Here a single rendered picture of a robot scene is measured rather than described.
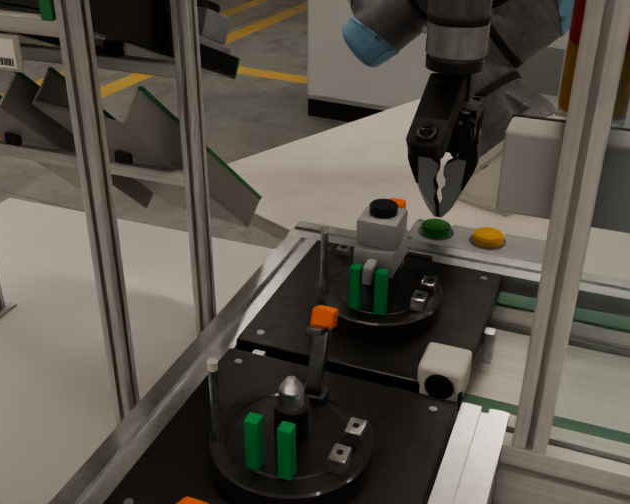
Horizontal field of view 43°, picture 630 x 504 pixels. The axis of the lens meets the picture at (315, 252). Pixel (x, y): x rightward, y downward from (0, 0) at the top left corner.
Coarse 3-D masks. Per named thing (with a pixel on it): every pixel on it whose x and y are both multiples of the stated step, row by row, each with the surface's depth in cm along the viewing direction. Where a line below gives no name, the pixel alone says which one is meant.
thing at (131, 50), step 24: (0, 0) 69; (24, 0) 67; (96, 0) 70; (120, 0) 72; (144, 0) 75; (168, 0) 78; (96, 24) 71; (120, 24) 73; (144, 24) 76; (168, 24) 79; (144, 48) 77; (168, 48) 80; (216, 72) 87
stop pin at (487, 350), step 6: (486, 330) 86; (492, 330) 86; (486, 336) 85; (492, 336) 85; (486, 342) 86; (492, 342) 85; (486, 348) 86; (492, 348) 86; (486, 354) 86; (492, 354) 87; (480, 360) 87; (486, 360) 87
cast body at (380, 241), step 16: (368, 208) 85; (384, 208) 82; (400, 208) 85; (368, 224) 82; (384, 224) 82; (400, 224) 82; (368, 240) 83; (384, 240) 82; (400, 240) 84; (368, 256) 83; (384, 256) 82; (400, 256) 85; (368, 272) 82
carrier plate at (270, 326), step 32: (320, 256) 99; (352, 256) 99; (288, 288) 92; (448, 288) 92; (480, 288) 93; (256, 320) 86; (288, 320) 86; (448, 320) 87; (480, 320) 87; (288, 352) 82; (352, 352) 81; (384, 352) 81; (416, 352) 81; (384, 384) 79; (416, 384) 77
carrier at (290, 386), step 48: (240, 384) 77; (288, 384) 64; (336, 384) 77; (192, 432) 71; (240, 432) 68; (288, 432) 61; (336, 432) 68; (384, 432) 71; (432, 432) 71; (144, 480) 66; (192, 480) 66; (240, 480) 63; (288, 480) 63; (336, 480) 63; (384, 480) 66; (432, 480) 66
